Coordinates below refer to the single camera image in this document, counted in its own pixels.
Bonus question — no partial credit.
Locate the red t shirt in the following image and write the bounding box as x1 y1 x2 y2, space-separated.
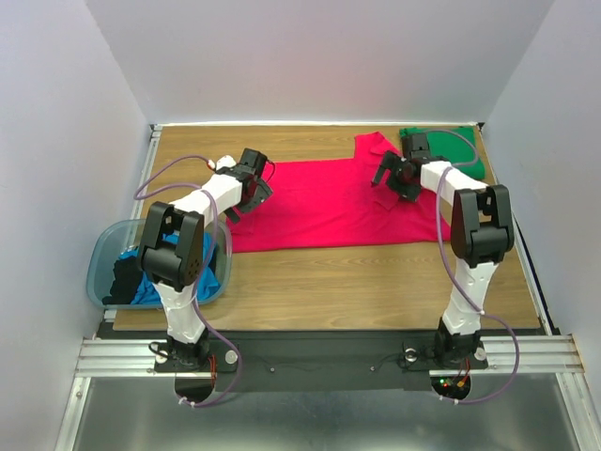
228 132 450 253

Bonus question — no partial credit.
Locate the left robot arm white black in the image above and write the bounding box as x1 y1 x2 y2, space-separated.
136 148 272 370

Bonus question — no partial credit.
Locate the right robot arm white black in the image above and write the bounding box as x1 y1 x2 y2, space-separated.
372 129 515 366

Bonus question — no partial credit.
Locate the folded green t shirt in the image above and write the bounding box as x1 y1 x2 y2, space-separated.
399 127 476 164

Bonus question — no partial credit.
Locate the blue t shirt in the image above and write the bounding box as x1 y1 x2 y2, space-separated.
117 245 222 307

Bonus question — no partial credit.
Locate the black garment in bin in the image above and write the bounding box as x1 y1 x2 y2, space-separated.
102 257 147 305

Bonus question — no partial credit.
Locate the teal plastic bin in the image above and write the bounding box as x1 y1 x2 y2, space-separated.
86 219 232 310

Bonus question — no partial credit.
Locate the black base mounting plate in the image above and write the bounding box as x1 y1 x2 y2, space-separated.
150 330 487 393

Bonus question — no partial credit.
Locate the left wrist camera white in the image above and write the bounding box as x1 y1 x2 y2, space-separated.
207 155 237 172

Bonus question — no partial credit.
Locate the aluminium frame rail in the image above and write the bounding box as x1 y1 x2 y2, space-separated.
75 339 210 380

